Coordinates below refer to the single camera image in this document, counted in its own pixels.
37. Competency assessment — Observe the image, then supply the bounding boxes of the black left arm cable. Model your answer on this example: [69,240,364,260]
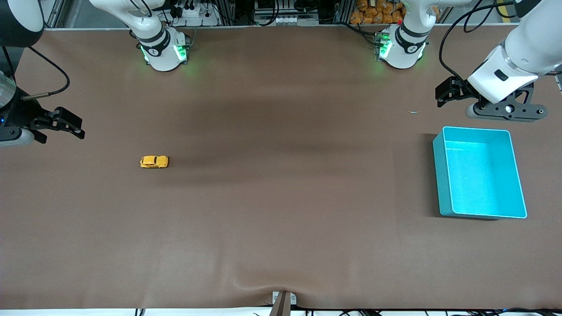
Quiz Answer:
[438,0,521,88]

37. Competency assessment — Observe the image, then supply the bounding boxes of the metal table clamp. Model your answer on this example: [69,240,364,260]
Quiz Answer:
[272,291,297,316]

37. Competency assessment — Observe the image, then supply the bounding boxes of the turquoise plastic bin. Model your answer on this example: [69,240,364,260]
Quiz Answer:
[432,126,528,219]

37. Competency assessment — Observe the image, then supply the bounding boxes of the yellow beetle toy car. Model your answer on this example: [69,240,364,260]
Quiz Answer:
[140,155,169,169]

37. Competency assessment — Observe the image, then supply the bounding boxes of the white electronics box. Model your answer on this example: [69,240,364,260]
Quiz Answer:
[254,12,320,26]

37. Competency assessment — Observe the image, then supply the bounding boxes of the brown table mat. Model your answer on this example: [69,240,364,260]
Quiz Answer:
[0,25,562,310]

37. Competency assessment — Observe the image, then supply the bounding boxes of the white power strip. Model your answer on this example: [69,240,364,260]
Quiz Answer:
[169,4,221,26]

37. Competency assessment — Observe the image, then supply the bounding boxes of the orange snack bags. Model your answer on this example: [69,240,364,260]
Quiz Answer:
[349,0,407,25]

